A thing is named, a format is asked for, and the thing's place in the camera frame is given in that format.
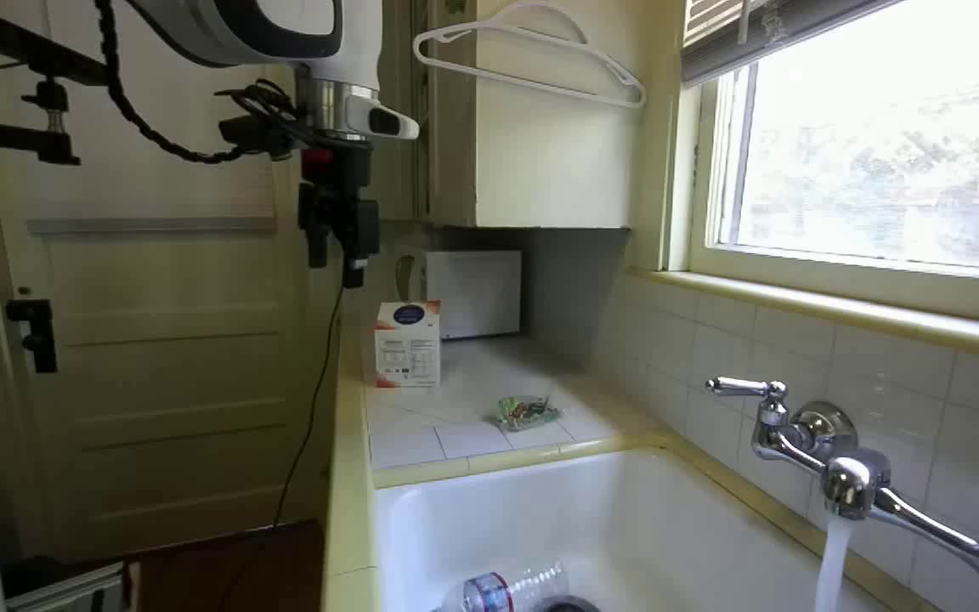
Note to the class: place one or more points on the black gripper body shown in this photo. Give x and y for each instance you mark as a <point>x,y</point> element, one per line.
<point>341,188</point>

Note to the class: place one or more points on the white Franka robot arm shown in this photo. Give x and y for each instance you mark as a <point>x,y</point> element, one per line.
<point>287,28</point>

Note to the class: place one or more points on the white box blue circle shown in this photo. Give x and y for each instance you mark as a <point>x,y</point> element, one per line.
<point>410,345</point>

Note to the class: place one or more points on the cream panelled door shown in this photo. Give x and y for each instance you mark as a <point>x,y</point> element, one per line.
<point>162,341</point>

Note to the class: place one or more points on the small green packet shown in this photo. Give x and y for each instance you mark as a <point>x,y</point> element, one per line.
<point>525,412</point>

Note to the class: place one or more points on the white plastic clothes hanger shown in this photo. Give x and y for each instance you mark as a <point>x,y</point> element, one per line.
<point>534,81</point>

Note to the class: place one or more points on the black door latch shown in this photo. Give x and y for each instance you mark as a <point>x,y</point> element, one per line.
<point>35,326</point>

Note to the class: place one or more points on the white sink basin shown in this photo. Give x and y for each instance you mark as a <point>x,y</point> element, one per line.
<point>646,530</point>

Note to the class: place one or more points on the metal sink drain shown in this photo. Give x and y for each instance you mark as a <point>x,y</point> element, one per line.
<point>565,602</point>

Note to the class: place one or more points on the dark window blind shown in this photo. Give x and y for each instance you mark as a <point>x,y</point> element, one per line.
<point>762,28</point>

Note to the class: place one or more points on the running water stream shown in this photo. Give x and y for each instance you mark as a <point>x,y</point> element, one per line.
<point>835,566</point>

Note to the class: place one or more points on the cream wall cabinet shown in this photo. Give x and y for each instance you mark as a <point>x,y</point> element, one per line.
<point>545,157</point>

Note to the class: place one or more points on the black camera on mount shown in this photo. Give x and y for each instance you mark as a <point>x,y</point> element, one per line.
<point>35,70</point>

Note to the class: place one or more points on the chrome wall faucet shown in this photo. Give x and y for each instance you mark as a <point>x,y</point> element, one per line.
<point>852,469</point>

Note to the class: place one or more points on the window with cream frame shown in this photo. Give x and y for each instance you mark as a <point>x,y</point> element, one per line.
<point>884,147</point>

